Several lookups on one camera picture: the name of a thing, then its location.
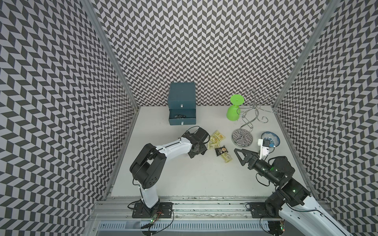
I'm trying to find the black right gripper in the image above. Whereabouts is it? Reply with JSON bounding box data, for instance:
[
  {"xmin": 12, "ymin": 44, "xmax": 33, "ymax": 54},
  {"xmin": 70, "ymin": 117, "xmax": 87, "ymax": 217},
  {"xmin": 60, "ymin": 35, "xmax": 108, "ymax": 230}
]
[{"xmin": 233, "ymin": 148, "xmax": 280, "ymax": 185}]

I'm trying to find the pale yellow cookie packet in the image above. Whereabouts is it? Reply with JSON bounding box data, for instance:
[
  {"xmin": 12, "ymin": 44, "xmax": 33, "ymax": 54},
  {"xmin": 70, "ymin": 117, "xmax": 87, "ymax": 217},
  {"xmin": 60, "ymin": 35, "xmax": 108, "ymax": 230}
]
[{"xmin": 220, "ymin": 152, "xmax": 232, "ymax": 163}]

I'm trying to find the dark teal drawer box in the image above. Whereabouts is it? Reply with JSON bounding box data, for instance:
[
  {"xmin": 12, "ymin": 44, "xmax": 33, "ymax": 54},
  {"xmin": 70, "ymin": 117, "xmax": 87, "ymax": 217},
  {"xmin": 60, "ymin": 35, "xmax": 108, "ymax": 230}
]
[{"xmin": 168, "ymin": 82, "xmax": 196, "ymax": 125}]

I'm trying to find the lone black cookie packet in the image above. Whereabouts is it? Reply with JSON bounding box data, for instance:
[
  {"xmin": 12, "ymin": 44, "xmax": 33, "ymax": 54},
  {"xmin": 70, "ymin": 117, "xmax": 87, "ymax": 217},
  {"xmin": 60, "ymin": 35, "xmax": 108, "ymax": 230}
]
[{"xmin": 174, "ymin": 114, "xmax": 187, "ymax": 119}]

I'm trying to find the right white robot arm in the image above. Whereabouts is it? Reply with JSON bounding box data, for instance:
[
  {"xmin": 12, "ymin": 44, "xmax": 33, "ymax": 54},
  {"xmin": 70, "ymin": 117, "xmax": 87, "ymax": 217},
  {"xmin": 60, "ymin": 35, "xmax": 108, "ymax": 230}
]
[{"xmin": 234, "ymin": 148, "xmax": 351, "ymax": 236}]

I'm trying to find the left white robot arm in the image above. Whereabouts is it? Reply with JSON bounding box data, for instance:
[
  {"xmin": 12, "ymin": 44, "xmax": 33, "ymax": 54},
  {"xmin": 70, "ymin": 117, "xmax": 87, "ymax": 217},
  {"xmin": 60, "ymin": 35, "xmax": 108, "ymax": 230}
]
[{"xmin": 130, "ymin": 126, "xmax": 210, "ymax": 211}]

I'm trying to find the yellow cookie packet middle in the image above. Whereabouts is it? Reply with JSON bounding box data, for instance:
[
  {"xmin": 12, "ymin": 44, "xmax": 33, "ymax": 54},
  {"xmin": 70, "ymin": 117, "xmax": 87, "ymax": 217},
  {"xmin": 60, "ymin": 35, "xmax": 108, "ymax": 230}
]
[{"xmin": 207, "ymin": 136, "xmax": 220, "ymax": 149}]

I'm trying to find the yellow cookie packet top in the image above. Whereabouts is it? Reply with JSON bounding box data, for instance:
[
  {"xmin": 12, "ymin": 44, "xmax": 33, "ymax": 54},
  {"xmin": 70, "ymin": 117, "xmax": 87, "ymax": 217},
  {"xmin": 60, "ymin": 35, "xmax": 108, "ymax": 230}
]
[{"xmin": 212, "ymin": 130, "xmax": 225, "ymax": 142}]

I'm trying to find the blue floral ceramic bowl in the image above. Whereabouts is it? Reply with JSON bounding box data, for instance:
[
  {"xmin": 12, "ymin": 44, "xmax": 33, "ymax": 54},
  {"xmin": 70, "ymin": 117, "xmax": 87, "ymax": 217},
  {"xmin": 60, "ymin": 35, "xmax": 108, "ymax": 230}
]
[{"xmin": 261, "ymin": 131, "xmax": 281, "ymax": 147}]

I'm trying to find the green plastic goblet cup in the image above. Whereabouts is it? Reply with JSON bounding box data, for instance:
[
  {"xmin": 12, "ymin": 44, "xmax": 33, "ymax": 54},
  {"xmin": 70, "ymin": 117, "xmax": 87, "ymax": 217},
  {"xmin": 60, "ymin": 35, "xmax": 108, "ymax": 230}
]
[{"xmin": 226, "ymin": 94, "xmax": 245, "ymax": 121}]

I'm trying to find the chrome wire hook stand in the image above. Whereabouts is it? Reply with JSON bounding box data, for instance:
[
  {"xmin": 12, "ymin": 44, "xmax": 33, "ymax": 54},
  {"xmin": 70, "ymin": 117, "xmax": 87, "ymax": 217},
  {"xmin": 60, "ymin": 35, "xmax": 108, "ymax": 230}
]
[{"xmin": 231, "ymin": 89, "xmax": 278, "ymax": 148}]

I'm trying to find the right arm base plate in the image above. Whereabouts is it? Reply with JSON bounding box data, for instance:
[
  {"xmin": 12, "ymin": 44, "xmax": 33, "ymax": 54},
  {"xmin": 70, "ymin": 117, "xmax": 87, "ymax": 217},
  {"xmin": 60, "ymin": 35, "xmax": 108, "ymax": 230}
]
[{"xmin": 245, "ymin": 202, "xmax": 280, "ymax": 219}]

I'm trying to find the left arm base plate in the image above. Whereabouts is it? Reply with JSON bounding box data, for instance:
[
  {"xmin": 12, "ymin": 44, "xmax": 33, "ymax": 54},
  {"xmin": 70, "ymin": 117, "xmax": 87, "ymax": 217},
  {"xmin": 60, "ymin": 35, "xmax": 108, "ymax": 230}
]
[{"xmin": 132, "ymin": 201, "xmax": 173, "ymax": 218}]

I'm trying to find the aluminium front rail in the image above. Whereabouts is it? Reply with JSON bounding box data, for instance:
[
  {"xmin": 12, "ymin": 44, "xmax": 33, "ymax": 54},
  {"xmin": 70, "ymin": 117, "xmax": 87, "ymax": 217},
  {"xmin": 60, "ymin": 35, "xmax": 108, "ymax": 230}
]
[{"xmin": 82, "ymin": 196, "xmax": 289, "ymax": 236}]

